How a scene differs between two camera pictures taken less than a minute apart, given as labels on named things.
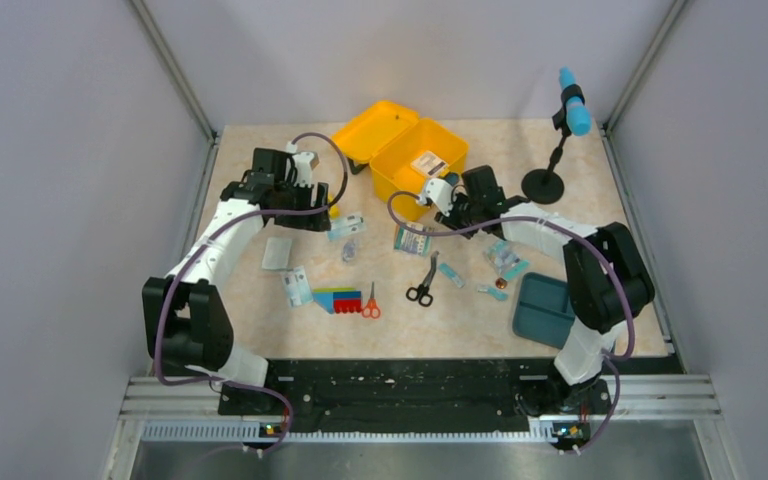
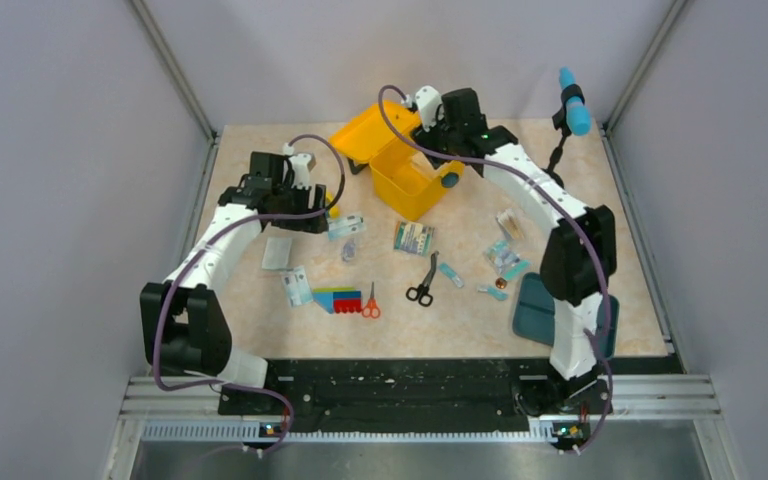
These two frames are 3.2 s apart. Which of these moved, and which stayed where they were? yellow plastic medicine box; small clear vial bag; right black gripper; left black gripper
Moved: right black gripper
Stayed: left black gripper; small clear vial bag; yellow plastic medicine box
